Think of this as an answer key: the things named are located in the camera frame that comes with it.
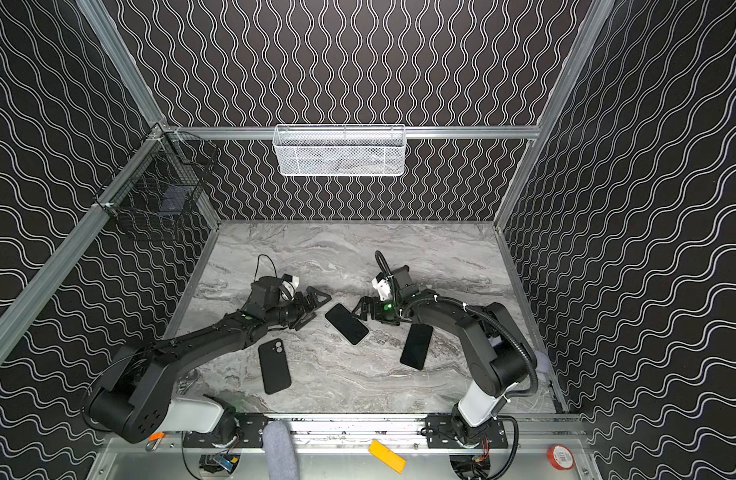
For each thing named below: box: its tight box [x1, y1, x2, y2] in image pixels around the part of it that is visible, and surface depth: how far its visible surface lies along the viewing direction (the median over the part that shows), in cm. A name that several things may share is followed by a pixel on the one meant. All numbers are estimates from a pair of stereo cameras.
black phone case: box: [258, 338, 292, 395], surface depth 87 cm
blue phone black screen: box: [325, 303, 369, 345], surface depth 94 cm
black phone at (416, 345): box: [400, 323, 434, 370], surface depth 90 cm
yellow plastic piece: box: [368, 440, 407, 474], surface depth 72 cm
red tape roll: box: [547, 444, 576, 471], surface depth 71 cm
